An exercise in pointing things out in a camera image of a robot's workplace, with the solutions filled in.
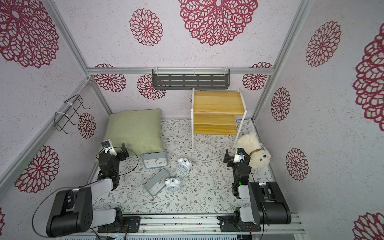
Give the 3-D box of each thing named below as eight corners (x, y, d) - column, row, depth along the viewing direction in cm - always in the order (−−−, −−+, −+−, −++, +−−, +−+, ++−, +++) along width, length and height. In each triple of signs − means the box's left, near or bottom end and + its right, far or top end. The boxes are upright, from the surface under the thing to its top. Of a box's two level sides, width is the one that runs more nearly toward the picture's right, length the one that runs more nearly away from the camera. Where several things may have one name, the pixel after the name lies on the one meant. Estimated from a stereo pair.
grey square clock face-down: (146, 191, 86) (142, 185, 79) (165, 174, 93) (163, 167, 86) (153, 200, 83) (150, 195, 76) (173, 181, 90) (171, 175, 83)
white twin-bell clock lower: (166, 192, 86) (164, 186, 79) (167, 184, 89) (165, 178, 81) (179, 192, 86) (178, 186, 79) (180, 184, 89) (179, 178, 81)
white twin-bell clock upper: (177, 170, 95) (176, 163, 87) (181, 164, 98) (180, 156, 90) (188, 175, 93) (188, 167, 85) (191, 168, 96) (191, 160, 88)
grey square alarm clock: (144, 168, 96) (141, 161, 89) (146, 158, 100) (143, 152, 93) (166, 168, 96) (164, 161, 89) (167, 158, 100) (166, 152, 93)
